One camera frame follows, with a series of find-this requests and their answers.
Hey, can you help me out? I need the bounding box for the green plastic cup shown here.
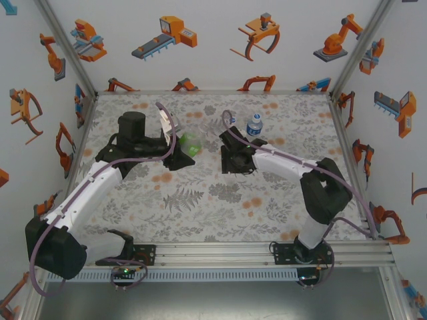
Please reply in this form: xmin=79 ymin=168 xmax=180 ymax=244
xmin=178 ymin=125 xmax=214 ymax=158

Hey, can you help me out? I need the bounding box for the blue label water bottle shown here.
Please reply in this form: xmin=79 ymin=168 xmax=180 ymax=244
xmin=246 ymin=113 xmax=264 ymax=137

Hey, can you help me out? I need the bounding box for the floral patterned table cover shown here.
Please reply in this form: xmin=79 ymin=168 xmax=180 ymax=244
xmin=78 ymin=93 xmax=364 ymax=243

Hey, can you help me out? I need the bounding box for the controller board with green light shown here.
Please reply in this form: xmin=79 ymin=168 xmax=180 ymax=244
xmin=298 ymin=270 xmax=320 ymax=283
xmin=111 ymin=265 xmax=138 ymax=278

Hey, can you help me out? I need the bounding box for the aluminium side rail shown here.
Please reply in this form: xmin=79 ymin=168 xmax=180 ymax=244
xmin=62 ymin=93 xmax=100 ymax=201
xmin=328 ymin=96 xmax=394 ymax=254

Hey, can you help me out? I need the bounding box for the aluminium table edge rail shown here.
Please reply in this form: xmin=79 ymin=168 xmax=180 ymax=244
xmin=95 ymin=88 xmax=332 ymax=97
xmin=78 ymin=241 xmax=394 ymax=268

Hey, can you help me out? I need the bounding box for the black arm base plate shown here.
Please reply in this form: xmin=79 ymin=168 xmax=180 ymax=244
xmin=272 ymin=242 xmax=336 ymax=267
xmin=131 ymin=244 xmax=157 ymax=267

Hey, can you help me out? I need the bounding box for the aluminium frame post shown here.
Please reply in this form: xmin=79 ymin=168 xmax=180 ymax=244
xmin=378 ymin=266 xmax=418 ymax=320
xmin=33 ymin=0 xmax=100 ymax=101
xmin=328 ymin=0 xmax=398 ymax=101
xmin=18 ymin=276 xmax=46 ymax=320

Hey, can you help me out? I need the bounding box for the white perforated cable tray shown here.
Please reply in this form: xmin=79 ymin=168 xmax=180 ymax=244
xmin=76 ymin=267 xmax=300 ymax=283

